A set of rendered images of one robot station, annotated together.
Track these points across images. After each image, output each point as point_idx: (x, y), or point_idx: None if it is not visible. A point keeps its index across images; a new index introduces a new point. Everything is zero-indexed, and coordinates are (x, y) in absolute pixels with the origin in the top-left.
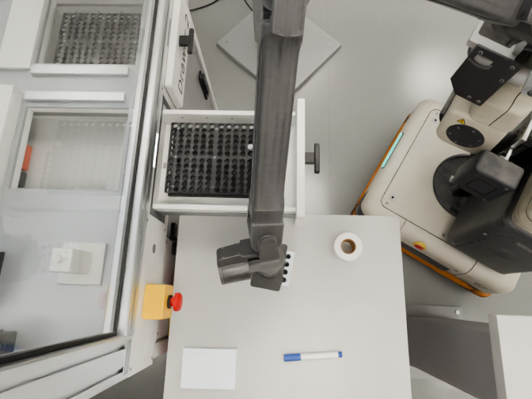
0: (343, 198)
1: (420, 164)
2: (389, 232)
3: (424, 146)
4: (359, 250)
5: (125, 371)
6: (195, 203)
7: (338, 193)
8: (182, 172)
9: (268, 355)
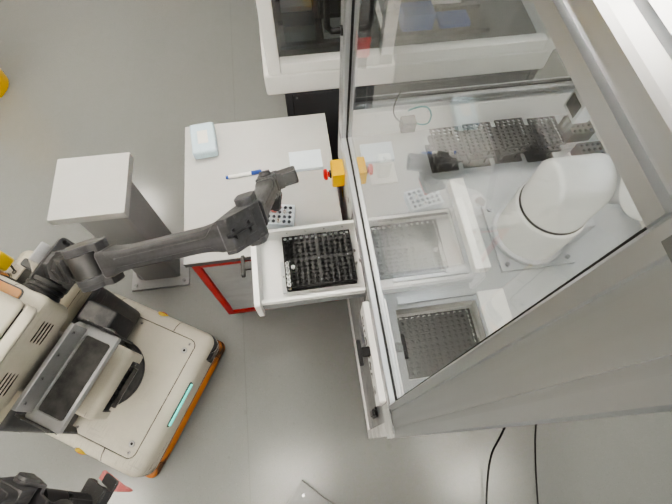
0: (231, 372)
1: (153, 388)
2: None
3: (147, 409)
4: None
5: (338, 127)
6: None
7: (236, 376)
8: (339, 244)
9: (271, 171)
